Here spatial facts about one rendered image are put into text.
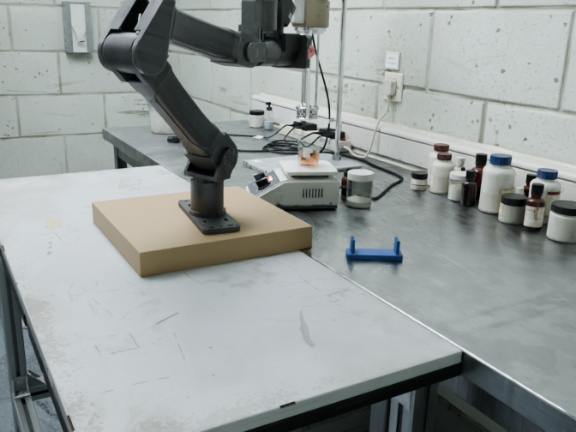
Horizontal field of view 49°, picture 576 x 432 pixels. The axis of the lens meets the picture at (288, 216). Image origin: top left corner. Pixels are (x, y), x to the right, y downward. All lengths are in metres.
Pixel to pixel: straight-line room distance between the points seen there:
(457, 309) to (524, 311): 0.10
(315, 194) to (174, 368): 0.71
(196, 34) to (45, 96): 2.58
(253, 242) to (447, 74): 0.90
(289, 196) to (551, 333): 0.67
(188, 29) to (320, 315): 0.51
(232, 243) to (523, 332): 0.49
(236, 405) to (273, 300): 0.28
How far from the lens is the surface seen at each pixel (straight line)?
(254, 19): 1.23
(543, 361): 0.88
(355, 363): 0.81
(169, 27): 1.03
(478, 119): 1.73
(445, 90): 1.82
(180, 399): 0.73
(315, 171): 1.40
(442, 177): 1.61
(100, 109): 3.70
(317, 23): 1.77
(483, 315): 0.97
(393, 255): 1.14
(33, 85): 3.62
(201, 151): 1.14
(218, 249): 1.09
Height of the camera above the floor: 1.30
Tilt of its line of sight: 17 degrees down
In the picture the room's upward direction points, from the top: 2 degrees clockwise
